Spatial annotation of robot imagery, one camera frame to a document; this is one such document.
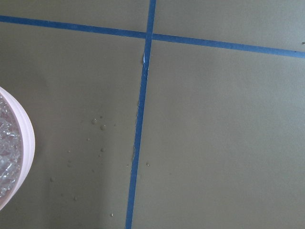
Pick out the clear ice cubes pile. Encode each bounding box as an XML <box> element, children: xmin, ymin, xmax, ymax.
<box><xmin>0</xmin><ymin>96</ymin><xmax>22</xmax><ymax>199</ymax></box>

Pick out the pink bowl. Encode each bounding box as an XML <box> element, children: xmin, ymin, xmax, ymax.
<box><xmin>0</xmin><ymin>88</ymin><xmax>35</xmax><ymax>209</ymax></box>

